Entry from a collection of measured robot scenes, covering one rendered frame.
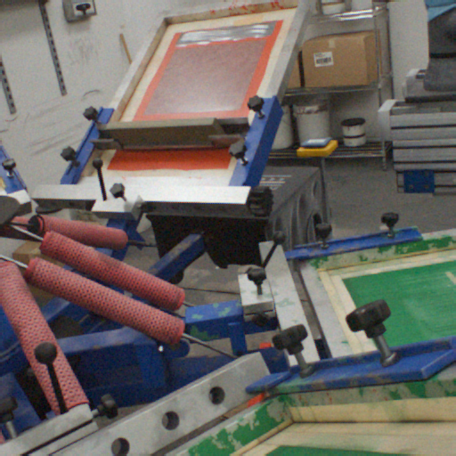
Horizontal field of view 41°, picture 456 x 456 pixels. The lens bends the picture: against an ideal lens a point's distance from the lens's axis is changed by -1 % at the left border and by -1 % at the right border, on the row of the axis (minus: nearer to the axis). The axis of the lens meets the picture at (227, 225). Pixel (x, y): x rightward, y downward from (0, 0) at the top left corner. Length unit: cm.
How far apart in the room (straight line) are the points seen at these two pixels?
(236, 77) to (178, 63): 26
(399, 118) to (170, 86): 71
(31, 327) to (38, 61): 338
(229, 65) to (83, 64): 271
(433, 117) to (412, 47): 353
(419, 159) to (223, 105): 58
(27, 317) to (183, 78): 118
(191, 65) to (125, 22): 301
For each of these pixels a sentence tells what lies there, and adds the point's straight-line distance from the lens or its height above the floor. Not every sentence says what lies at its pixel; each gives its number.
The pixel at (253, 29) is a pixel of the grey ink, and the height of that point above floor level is 147.
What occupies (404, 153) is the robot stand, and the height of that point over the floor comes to 108.
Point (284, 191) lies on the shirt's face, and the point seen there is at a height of 95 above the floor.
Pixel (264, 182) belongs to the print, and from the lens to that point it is 217.
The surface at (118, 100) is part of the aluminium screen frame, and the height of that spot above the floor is 133.
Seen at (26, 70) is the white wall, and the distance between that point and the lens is 419.
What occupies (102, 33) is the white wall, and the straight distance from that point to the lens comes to 480.
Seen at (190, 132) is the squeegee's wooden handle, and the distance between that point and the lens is 169.
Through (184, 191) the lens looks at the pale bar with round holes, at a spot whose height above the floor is 116.
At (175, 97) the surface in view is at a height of 131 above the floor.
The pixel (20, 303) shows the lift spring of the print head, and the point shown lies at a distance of 103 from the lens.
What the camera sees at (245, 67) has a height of 137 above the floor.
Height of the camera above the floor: 163
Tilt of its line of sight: 22 degrees down
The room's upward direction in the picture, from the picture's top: 10 degrees counter-clockwise
